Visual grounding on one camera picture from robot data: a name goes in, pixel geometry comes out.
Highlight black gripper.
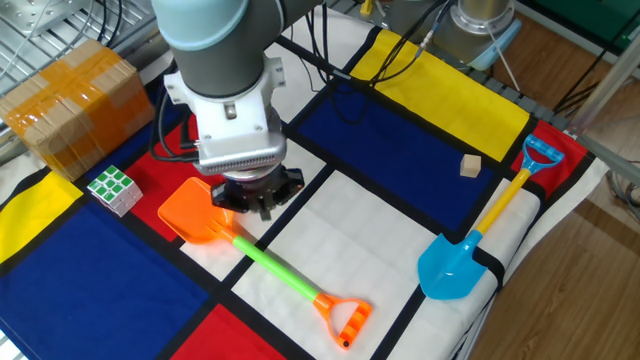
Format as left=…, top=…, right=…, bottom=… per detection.
left=210, top=167, right=306, bottom=223

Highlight orange shovel green handle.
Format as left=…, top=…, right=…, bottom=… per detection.
left=156, top=175, right=374, bottom=350

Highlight white-edged puzzle cube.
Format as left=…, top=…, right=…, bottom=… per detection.
left=86, top=164, right=145, bottom=218

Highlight colour-block tablecloth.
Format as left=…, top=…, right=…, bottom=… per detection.
left=0, top=0, right=612, bottom=360

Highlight taped cardboard box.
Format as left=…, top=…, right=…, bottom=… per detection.
left=0, top=38, right=157, bottom=183

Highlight small wooden cube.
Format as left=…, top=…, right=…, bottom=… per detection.
left=459, top=153, right=483, bottom=179

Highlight grey metal mounting base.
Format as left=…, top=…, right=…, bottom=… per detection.
left=0, top=0, right=69, bottom=37

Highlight white wrist bracket silver box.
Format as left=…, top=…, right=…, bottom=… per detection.
left=163, top=55, right=289, bottom=178

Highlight blue shovel yellow handle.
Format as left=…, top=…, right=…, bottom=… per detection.
left=416, top=133, right=567, bottom=302

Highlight black table cables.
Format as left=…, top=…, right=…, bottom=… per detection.
left=92, top=0, right=125, bottom=50

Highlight aluminium frame post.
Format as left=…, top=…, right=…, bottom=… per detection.
left=566, top=43, right=640, bottom=137

